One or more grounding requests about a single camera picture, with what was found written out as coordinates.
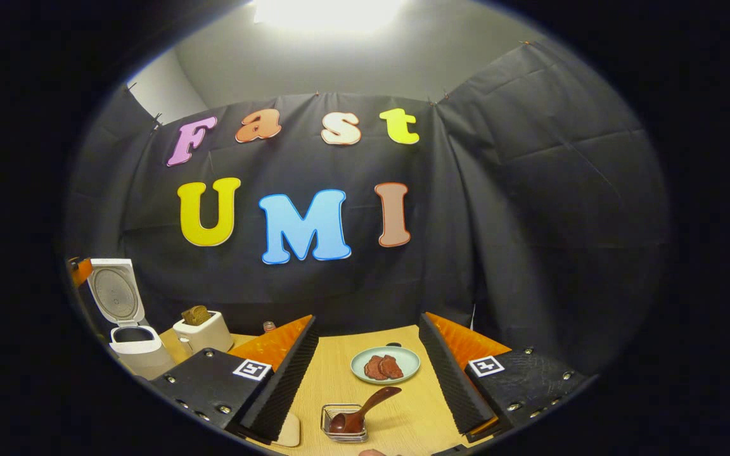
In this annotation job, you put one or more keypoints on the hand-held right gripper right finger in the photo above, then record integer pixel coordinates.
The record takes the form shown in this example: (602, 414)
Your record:
(450, 373)

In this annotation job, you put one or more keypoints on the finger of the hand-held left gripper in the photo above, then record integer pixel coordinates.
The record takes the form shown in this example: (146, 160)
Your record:
(80, 269)

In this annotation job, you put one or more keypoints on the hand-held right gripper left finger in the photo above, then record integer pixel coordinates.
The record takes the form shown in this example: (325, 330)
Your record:
(289, 380)

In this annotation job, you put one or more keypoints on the brown wooden spoon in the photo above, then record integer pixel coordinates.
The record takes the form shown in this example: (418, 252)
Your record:
(365, 408)

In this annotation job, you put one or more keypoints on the white rice cooker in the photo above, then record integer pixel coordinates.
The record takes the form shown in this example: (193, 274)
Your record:
(140, 354)

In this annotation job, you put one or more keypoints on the pale green plate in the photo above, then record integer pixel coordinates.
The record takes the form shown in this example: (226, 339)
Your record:
(409, 361)

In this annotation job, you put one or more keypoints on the light wooden cutting board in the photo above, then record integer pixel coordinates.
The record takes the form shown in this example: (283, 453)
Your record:
(290, 434)

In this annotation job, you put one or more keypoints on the clear plastic water bottle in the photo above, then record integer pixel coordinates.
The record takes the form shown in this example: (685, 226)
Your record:
(269, 327)

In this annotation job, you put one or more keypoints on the red meat slice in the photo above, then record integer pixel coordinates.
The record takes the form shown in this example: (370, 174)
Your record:
(393, 367)
(373, 368)

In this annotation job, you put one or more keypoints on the white toaster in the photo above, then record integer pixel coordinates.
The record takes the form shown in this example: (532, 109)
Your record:
(203, 335)

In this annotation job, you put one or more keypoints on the brown toast slice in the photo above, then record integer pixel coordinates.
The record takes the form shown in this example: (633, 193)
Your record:
(195, 315)

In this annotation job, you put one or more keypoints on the black backdrop cloth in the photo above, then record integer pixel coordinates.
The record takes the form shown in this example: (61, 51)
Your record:
(530, 209)

